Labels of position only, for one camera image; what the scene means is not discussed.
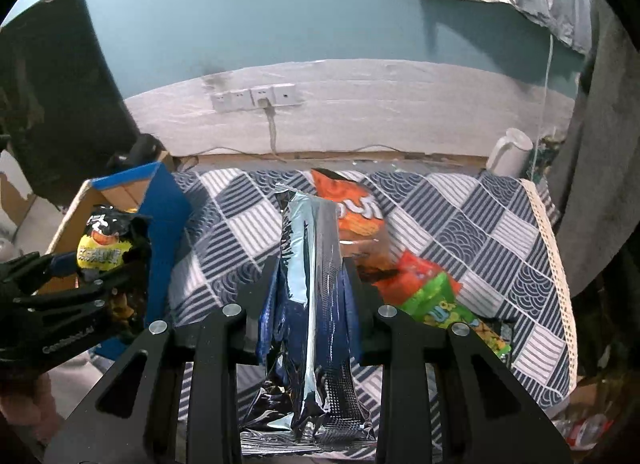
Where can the white kettle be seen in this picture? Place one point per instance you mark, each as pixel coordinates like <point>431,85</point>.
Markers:
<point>510,154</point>

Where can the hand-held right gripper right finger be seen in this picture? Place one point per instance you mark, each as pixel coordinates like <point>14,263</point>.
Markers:
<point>356,324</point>

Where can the person's left hand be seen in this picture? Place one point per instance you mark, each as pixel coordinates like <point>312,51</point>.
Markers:
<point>25,404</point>

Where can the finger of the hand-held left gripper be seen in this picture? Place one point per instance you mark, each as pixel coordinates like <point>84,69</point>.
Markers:
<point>75,301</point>
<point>62,264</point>

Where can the large orange chip bag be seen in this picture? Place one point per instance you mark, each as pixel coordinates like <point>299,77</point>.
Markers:
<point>355,214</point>

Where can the blue white patterned tablecloth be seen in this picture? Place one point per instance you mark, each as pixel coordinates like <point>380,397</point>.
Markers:
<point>480,254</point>

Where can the cardboard box with blue rim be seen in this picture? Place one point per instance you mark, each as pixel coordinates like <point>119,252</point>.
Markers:
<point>165,224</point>

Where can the green patterned bag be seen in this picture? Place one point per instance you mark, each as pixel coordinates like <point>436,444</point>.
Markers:
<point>549,152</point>

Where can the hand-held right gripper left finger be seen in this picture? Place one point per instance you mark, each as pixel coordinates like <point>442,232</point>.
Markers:
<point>266,319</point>

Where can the black snack packet yellow label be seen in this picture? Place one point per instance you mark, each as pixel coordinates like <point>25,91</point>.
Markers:
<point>105,244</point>

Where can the brown cardboard box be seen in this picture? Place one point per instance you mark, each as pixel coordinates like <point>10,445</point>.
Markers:
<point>167,162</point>

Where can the black cloth screen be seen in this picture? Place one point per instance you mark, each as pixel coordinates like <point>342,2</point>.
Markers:
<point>55,94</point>

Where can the red-orange snack packet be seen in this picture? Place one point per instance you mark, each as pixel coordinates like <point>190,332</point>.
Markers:
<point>415,274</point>

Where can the silver orange-edged snack packet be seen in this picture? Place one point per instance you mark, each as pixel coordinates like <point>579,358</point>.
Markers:
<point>315,294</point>

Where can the brown cardboard piece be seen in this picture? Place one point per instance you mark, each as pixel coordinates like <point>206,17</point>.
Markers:
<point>590,394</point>

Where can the plastic bottle red label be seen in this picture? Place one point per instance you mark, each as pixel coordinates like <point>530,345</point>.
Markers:
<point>585,431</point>

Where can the grey hanging coat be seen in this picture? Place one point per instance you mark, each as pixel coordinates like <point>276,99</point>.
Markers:
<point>600,169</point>

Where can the green snack packet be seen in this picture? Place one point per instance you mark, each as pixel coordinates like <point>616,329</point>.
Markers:
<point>440,306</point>

